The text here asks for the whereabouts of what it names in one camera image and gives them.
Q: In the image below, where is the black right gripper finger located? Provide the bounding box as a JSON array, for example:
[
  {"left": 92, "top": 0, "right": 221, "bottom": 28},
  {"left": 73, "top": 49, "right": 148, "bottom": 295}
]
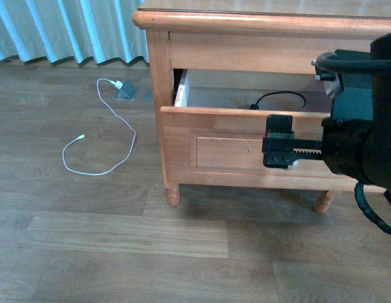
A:
[{"left": 262, "top": 114, "right": 297, "bottom": 168}]

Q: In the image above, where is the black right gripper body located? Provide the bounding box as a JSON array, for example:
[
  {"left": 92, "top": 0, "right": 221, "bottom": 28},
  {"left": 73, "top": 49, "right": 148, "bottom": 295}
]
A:
[{"left": 291, "top": 116, "right": 378, "bottom": 182}]

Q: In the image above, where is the white charger with black cable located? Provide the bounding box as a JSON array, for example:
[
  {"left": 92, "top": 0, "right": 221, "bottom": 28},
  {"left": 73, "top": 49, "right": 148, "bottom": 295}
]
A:
[{"left": 249, "top": 90, "right": 307, "bottom": 111}]

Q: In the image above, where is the wooden drawer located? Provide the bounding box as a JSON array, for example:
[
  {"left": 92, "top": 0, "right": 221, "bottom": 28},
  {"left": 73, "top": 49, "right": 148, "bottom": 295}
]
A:
[{"left": 160, "top": 69, "right": 356, "bottom": 191}]

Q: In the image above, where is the light wooden nightstand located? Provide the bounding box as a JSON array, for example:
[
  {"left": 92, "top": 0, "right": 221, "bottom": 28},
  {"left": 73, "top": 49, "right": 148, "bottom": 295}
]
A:
[{"left": 133, "top": 1, "right": 391, "bottom": 213}]

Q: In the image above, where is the metal floor socket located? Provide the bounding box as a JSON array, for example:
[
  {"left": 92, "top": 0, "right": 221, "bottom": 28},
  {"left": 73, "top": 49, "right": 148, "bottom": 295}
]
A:
[{"left": 112, "top": 81, "right": 153, "bottom": 101}]

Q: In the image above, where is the pale green curtain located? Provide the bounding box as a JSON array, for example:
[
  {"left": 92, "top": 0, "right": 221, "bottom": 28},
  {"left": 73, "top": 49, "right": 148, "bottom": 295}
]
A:
[{"left": 0, "top": 0, "right": 149, "bottom": 63}]

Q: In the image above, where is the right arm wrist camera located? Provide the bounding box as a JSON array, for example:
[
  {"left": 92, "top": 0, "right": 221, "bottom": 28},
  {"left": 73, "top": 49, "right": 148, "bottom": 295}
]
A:
[{"left": 315, "top": 67, "right": 373, "bottom": 122}]

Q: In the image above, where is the white cable on floor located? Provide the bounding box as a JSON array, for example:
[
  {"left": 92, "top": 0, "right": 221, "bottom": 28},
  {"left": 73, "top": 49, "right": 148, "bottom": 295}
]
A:
[{"left": 62, "top": 78, "right": 137, "bottom": 176}]

